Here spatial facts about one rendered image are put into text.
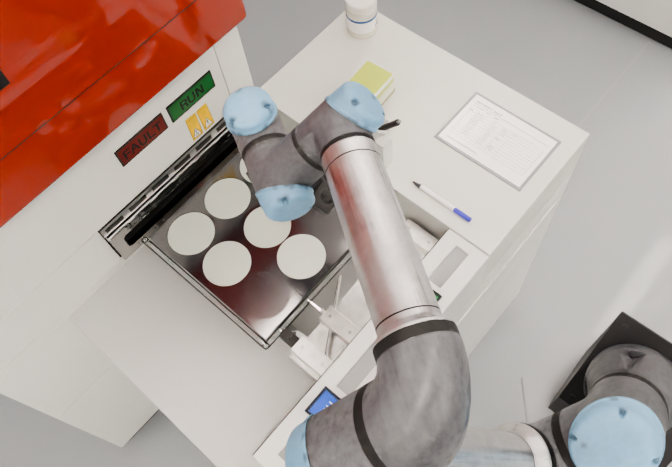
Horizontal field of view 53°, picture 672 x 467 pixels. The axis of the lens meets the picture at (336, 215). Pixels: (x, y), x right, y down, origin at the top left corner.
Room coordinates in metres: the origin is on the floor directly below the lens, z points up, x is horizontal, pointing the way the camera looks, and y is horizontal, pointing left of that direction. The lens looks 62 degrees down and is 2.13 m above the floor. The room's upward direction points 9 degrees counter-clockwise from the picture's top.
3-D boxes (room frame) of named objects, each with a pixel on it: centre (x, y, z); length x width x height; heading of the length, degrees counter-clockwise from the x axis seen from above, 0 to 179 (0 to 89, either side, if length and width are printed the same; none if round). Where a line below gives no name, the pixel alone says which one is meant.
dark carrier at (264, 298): (0.66, 0.15, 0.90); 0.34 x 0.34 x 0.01; 41
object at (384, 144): (0.74, -0.10, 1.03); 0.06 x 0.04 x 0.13; 41
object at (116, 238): (0.81, 0.30, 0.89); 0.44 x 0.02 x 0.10; 131
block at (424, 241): (0.58, -0.16, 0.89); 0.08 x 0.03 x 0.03; 41
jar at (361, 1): (1.10, -0.13, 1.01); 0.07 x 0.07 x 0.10
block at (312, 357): (0.37, 0.09, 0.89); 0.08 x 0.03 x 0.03; 41
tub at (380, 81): (0.89, -0.12, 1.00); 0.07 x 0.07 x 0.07; 44
